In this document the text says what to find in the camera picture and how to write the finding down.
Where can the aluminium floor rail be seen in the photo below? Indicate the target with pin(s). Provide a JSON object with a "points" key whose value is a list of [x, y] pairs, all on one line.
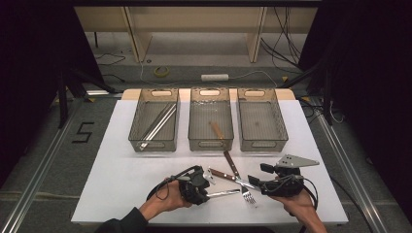
{"points": [[354, 181], [39, 174]]}

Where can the smoky clear plastic bin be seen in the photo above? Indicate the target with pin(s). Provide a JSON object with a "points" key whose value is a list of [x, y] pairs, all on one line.
{"points": [[142, 123], [262, 123], [204, 113]]}

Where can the dark curtain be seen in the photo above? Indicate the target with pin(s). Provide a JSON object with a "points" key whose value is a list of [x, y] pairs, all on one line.
{"points": [[32, 81], [372, 81]]}

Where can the silver metal bar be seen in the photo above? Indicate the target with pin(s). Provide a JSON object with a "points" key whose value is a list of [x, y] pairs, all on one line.
{"points": [[97, 92]]}

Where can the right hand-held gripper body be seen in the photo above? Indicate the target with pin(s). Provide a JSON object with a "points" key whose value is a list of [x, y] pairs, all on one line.
{"points": [[285, 186]]}

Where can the beige wooden desk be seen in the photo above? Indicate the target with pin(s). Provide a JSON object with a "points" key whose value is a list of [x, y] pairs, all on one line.
{"points": [[194, 19]]}

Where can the yellow tape roll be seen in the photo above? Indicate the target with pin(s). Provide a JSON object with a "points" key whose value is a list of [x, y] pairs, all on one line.
{"points": [[155, 71]]}

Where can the person's right hand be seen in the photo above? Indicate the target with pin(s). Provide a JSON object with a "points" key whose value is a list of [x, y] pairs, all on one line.
{"points": [[299, 205]]}

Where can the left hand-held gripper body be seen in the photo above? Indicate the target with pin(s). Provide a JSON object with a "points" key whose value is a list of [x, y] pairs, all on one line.
{"points": [[196, 184]]}

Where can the black metal stand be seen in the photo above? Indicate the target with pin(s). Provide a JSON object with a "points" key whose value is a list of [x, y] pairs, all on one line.
{"points": [[327, 106], [61, 103]]}

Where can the shiny metal spoon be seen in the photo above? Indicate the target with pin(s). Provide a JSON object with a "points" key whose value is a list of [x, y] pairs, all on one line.
{"points": [[223, 193]]}

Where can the white power strip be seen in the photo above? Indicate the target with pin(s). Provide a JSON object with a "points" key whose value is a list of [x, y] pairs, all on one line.
{"points": [[214, 77]]}

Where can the person's left hand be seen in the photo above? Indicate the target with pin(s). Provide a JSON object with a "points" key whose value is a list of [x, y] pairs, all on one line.
{"points": [[171, 199]]}

